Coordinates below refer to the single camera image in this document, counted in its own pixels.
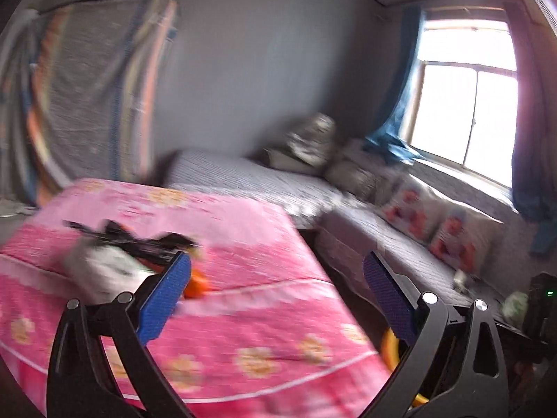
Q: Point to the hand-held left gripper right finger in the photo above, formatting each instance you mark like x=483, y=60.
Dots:
x=385, y=300

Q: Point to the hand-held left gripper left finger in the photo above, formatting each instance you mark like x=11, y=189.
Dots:
x=167, y=300

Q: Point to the orange peel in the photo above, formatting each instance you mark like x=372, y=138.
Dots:
x=198, y=286

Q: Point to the yellow rim trash bin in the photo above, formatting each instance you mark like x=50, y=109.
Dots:
x=388, y=344

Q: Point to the baby print cushion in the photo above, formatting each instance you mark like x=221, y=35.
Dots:
x=413, y=213
x=461, y=239

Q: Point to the pink floral bedspread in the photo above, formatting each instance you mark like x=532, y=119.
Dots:
x=261, y=291

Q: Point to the grey square cushion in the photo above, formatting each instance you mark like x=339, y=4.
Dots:
x=350, y=178

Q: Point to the grey quilted corner sofa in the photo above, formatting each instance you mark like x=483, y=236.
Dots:
x=243, y=178

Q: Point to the dark curtain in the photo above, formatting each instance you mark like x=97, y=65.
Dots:
x=531, y=139

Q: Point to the grey bolster pillow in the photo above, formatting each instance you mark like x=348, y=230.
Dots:
x=283, y=161

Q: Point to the tiger plush in plastic bag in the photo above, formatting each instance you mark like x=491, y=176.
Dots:
x=311, y=139

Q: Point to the window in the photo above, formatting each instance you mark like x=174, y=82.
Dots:
x=452, y=113

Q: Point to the blue curtain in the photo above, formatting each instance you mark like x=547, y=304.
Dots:
x=400, y=96

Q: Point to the striped cloth over wardrobe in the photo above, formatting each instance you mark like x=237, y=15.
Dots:
x=87, y=96

